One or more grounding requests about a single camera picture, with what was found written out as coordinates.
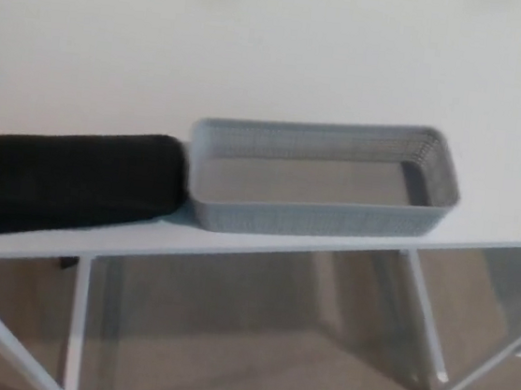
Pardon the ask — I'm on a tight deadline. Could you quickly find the black fabric pencil case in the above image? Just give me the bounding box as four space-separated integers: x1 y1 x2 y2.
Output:
0 114 198 260

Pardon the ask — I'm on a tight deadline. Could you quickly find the small black floor object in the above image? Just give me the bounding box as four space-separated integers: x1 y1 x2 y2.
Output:
58 253 80 273

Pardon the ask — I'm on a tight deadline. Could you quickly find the grey perforated plastic basket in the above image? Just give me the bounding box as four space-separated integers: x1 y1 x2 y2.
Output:
179 98 470 261

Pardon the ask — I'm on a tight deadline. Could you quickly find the white metal table leg frame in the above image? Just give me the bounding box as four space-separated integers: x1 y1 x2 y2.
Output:
388 246 521 390
0 245 95 390

